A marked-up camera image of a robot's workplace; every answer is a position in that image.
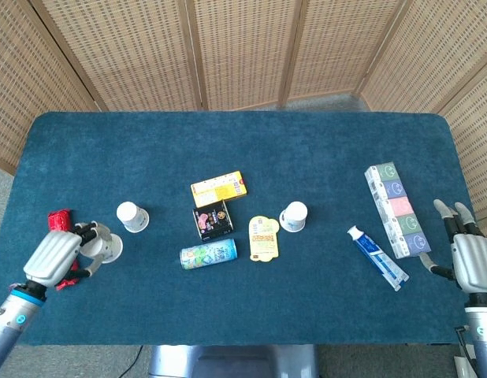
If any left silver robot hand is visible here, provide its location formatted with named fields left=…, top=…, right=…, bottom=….
left=22, top=221, right=113, bottom=288

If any yellow shaped card packet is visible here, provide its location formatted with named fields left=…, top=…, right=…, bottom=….
left=248, top=214, right=281, bottom=263

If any light blue drink can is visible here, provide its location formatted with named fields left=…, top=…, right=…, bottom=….
left=179, top=238, right=239, bottom=271

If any black floor cable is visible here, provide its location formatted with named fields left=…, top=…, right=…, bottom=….
left=117, top=345, right=144, bottom=378

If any red snack packet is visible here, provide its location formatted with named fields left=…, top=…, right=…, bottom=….
left=47, top=208, right=81, bottom=291

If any woven rattan folding screen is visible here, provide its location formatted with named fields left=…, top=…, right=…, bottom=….
left=0, top=0, right=487, bottom=239

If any black rectangular tin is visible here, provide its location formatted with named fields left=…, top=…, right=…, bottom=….
left=192, top=199, right=235, bottom=242

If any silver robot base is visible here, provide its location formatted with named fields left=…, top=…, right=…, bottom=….
left=148, top=344, right=319, bottom=378

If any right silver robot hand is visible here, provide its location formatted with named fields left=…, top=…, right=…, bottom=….
left=418, top=198, right=487, bottom=295

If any blue table cloth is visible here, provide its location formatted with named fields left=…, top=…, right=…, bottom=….
left=0, top=111, right=487, bottom=347

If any multicolour tissue pack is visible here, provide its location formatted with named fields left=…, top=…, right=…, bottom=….
left=364, top=161, right=432, bottom=260

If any blue white toothpaste tube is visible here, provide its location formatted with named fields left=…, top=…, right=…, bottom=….
left=347, top=224, right=411, bottom=292

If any white floor object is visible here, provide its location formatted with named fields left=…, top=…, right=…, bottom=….
left=454, top=355, right=471, bottom=377

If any white paper cup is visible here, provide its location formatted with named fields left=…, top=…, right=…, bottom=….
left=116, top=201, right=151, bottom=234
left=278, top=201, right=309, bottom=233
left=80, top=233, right=124, bottom=265

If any yellow cardboard box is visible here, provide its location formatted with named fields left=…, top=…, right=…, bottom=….
left=190, top=169, right=248, bottom=209

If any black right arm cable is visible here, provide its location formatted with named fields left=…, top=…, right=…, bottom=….
left=455, top=325, right=479, bottom=378

